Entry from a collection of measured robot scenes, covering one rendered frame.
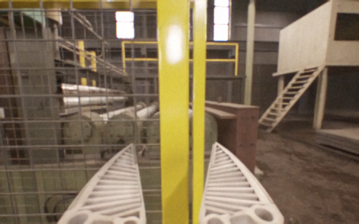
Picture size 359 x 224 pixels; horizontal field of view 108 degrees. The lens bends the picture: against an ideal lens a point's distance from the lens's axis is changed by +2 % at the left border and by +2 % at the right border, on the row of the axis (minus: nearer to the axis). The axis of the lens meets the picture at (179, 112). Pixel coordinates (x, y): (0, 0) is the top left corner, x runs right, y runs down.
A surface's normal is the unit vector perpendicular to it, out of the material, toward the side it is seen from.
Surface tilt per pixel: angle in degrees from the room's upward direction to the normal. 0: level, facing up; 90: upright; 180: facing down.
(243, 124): 90
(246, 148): 90
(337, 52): 90
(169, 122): 90
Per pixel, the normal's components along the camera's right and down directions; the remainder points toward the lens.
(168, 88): 0.03, 0.11
